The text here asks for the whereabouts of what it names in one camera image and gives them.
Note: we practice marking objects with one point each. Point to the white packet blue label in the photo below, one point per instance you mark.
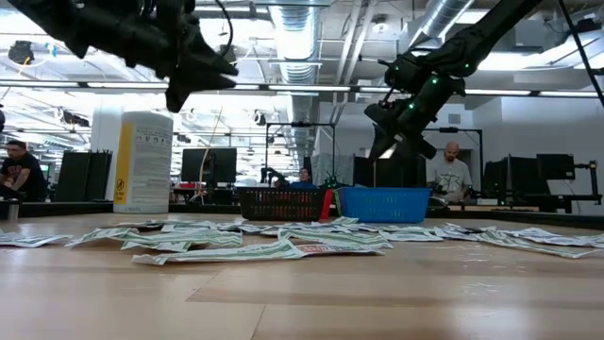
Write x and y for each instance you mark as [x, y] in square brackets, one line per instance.
[141, 226]
[245, 228]

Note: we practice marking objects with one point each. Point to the silver ventilation duct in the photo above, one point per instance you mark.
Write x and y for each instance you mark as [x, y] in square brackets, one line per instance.
[297, 42]
[439, 19]

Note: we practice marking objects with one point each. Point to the black ceiling lamp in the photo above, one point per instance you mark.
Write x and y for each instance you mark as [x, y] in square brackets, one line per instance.
[21, 52]

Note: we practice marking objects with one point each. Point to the black background desk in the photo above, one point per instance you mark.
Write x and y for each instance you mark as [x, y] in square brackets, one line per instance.
[566, 200]

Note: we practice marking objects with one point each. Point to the long ceiling light rail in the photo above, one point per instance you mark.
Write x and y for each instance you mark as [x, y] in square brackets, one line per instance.
[307, 88]

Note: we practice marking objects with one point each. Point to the black stand frame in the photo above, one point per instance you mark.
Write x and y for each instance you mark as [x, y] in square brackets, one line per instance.
[302, 124]
[467, 130]

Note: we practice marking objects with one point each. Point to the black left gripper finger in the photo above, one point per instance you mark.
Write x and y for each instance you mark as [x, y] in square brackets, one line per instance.
[212, 84]
[217, 68]

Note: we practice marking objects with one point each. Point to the white packet red label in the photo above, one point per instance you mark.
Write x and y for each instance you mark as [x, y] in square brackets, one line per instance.
[340, 250]

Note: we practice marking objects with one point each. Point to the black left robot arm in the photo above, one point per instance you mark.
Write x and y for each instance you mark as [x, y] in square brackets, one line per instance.
[94, 28]

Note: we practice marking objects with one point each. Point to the blue plastic basket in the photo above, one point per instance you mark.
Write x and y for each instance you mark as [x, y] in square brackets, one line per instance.
[384, 205]

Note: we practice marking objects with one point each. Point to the person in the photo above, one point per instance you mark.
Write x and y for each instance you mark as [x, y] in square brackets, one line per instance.
[450, 179]
[23, 175]
[304, 178]

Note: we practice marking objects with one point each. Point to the black plastic basket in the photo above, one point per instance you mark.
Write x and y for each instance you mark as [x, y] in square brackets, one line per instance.
[283, 205]

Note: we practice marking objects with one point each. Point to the white wipes canister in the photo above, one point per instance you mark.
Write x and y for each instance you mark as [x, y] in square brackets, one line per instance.
[146, 165]

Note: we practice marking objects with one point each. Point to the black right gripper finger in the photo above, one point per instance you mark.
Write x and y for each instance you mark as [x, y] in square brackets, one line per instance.
[384, 144]
[420, 144]

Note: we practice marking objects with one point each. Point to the small metal cup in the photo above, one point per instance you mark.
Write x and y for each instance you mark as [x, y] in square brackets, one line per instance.
[13, 210]

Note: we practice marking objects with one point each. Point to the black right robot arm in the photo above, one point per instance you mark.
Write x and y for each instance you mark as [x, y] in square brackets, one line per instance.
[481, 33]

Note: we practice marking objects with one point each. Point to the red plastic basket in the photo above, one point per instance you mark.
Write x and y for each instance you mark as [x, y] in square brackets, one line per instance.
[326, 208]

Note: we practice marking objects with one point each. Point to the white ceiling dome sensor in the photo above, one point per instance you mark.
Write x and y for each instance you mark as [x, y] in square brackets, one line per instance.
[380, 26]

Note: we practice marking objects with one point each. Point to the green plastic basket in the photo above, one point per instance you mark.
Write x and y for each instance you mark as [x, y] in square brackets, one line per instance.
[337, 203]

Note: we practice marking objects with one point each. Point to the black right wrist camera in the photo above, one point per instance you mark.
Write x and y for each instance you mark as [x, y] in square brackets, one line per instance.
[384, 118]

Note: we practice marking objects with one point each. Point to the background black robot arm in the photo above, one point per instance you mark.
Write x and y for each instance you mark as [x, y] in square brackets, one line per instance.
[271, 174]
[332, 181]

